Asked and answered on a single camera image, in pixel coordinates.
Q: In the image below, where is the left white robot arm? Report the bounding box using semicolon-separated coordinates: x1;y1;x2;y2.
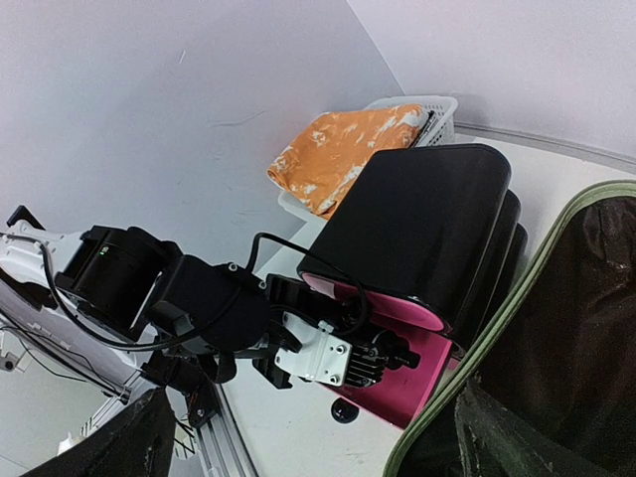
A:
1;207;420;396

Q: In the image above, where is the green hard-shell suitcase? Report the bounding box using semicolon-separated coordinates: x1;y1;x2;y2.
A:
384;180;635;476

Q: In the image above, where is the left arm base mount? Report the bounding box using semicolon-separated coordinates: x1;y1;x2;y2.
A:
141;351;221;429

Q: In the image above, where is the black pink drawer organizer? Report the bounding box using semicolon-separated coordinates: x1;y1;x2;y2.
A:
297;143;521;428

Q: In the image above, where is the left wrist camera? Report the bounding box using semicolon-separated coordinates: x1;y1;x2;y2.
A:
146;255;389;392

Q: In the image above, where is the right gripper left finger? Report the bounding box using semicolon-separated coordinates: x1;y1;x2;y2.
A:
26;388;175;477

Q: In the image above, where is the orange snack bag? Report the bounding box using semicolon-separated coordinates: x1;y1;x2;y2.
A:
266;103;428;220

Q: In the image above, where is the aluminium front rail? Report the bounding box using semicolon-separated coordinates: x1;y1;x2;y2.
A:
167;387;258;477

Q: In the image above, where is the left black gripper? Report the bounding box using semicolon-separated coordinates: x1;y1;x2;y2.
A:
267;275;420;383

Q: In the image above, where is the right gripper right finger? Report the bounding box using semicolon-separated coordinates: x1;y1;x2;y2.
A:
454;382;626;476

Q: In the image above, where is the white perforated plastic basket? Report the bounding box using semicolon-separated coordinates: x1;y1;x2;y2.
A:
277;95;458;226

